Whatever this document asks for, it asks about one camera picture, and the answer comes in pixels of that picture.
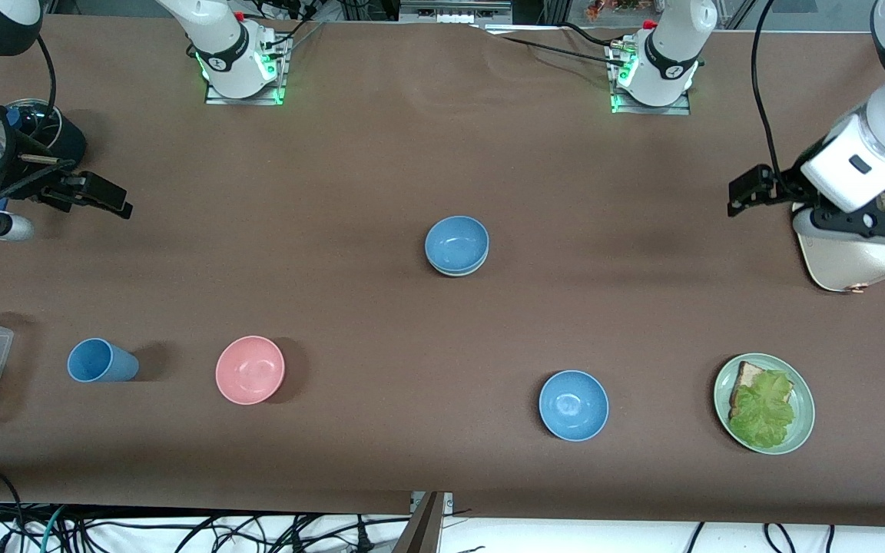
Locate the green plate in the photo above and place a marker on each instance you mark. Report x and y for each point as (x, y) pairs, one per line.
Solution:
(803, 407)

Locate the green bowl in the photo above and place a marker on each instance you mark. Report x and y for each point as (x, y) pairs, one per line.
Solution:
(458, 274)

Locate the grey metal box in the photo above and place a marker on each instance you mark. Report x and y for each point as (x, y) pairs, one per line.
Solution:
(450, 11)

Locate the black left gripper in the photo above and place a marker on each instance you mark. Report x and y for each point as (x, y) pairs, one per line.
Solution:
(787, 187)

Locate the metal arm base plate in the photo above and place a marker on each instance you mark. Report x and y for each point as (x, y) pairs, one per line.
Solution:
(673, 110)
(220, 100)

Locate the blue bowl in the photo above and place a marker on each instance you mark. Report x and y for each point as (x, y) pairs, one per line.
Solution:
(456, 242)
(573, 405)

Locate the dark stand bar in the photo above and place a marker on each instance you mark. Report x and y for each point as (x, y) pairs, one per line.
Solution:
(423, 530)

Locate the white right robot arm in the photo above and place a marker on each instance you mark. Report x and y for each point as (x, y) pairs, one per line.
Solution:
(220, 38)

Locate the white power strip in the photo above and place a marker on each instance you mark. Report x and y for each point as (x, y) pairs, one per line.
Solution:
(281, 8)

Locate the silver bracket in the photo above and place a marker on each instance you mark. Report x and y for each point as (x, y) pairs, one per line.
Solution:
(449, 501)

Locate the black cylindrical container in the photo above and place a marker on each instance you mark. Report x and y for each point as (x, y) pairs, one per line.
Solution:
(66, 142)

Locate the blue cup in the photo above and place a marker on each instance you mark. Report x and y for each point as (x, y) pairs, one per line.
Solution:
(101, 361)

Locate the green lettuce leaf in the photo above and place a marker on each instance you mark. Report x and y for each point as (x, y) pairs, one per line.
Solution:
(761, 411)

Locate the orange decorative item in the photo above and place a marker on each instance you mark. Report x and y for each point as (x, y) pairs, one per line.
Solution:
(604, 8)

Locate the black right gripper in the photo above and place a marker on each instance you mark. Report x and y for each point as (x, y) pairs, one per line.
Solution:
(49, 190)

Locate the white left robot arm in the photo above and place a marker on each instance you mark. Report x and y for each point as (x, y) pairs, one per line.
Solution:
(673, 46)

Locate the bread slice under lettuce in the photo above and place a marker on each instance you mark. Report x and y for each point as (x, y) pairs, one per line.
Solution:
(750, 374)

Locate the cream toaster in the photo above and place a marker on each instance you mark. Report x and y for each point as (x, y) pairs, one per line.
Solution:
(850, 269)

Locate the pink bowl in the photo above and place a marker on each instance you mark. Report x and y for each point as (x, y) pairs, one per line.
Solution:
(250, 370)

